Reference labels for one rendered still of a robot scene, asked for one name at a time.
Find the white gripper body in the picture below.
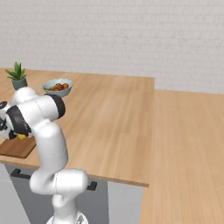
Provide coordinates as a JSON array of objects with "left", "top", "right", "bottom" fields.
[{"left": 0, "top": 128, "right": 11, "bottom": 140}]

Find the brown wooden cutting board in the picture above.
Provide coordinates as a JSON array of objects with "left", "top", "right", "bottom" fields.
[{"left": 0, "top": 136, "right": 38, "bottom": 159}]

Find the green plant in grey pot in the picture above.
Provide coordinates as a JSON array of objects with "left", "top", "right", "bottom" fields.
[{"left": 4, "top": 61, "right": 29, "bottom": 91}]

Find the pale grey cupboard door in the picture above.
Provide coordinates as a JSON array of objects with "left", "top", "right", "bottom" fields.
[
  {"left": 107, "top": 181, "right": 144, "bottom": 224},
  {"left": 0, "top": 163, "right": 32, "bottom": 224}
]

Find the pale blue bowl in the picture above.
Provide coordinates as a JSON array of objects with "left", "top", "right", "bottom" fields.
[{"left": 42, "top": 78, "right": 74, "bottom": 98}]

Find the orange and red fruit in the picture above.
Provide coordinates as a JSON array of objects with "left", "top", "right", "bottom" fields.
[{"left": 46, "top": 82, "right": 70, "bottom": 92}]

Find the grey cabinet front panel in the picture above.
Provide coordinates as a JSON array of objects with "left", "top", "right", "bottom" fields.
[{"left": 3, "top": 164, "right": 109, "bottom": 224}]

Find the black bar handle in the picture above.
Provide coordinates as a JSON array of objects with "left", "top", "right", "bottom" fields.
[{"left": 10, "top": 168, "right": 98, "bottom": 192}]

